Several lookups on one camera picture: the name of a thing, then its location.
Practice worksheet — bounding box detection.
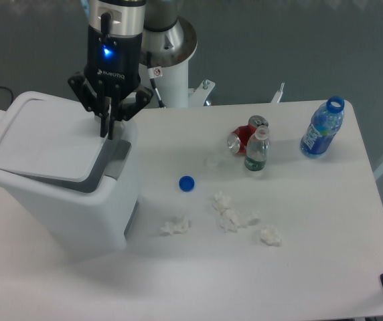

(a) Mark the crumpled white tissue middle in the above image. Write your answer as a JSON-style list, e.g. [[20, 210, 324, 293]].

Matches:
[[219, 209, 260, 233]]

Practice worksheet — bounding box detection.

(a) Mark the clear green-label water bottle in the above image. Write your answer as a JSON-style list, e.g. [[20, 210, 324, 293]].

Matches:
[[244, 125, 269, 172]]

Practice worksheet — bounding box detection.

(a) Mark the blue bottle cap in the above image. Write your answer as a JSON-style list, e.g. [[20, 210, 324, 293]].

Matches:
[[178, 175, 195, 193]]

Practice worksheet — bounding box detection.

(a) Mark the crumpled white tissue left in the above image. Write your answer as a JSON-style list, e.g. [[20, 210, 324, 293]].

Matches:
[[160, 215, 191, 235]]

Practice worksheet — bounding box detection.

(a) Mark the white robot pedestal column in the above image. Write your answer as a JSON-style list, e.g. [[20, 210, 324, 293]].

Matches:
[[155, 62, 189, 108]]

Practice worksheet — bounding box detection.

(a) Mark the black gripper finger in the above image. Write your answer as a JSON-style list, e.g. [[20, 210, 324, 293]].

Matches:
[[68, 72, 108, 138], [108, 86, 154, 140]]

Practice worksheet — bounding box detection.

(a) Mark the white pedestal base frame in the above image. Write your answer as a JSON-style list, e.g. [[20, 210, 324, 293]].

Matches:
[[174, 79, 285, 108]]

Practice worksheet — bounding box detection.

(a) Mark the white trash can lid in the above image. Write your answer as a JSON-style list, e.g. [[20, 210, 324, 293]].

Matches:
[[0, 98, 116, 183]]

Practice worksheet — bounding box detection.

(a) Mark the crumpled white tissue right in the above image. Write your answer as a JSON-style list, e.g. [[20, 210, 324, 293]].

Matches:
[[260, 225, 283, 247]]

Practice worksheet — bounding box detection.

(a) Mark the clear white bottle cap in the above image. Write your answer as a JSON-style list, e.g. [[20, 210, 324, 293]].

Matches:
[[205, 154, 224, 168]]

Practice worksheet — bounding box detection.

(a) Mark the crumpled white tissue top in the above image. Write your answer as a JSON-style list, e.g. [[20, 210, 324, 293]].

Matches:
[[212, 191, 231, 213]]

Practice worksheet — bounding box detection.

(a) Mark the crushed red soda can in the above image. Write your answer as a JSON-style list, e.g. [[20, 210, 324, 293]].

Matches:
[[227, 115, 269, 154]]

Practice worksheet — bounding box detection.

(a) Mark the crumpled white tissue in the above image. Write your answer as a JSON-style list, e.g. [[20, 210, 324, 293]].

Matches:
[[212, 191, 231, 213], [160, 215, 191, 235], [219, 209, 260, 233], [260, 225, 283, 247]]

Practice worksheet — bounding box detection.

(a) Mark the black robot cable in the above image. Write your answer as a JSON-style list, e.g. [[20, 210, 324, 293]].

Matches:
[[146, 49, 167, 110]]

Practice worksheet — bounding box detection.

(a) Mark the white plastic trash can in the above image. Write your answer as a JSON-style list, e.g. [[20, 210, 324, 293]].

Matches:
[[0, 92, 141, 256]]

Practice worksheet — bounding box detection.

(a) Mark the blue plastic drink bottle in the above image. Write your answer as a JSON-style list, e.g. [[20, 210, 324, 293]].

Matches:
[[300, 96, 345, 158]]

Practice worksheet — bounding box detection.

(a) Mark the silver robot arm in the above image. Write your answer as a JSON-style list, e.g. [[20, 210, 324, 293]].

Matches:
[[68, 1, 198, 139]]

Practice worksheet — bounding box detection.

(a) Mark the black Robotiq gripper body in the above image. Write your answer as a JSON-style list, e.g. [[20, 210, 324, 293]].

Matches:
[[84, 25, 143, 100]]

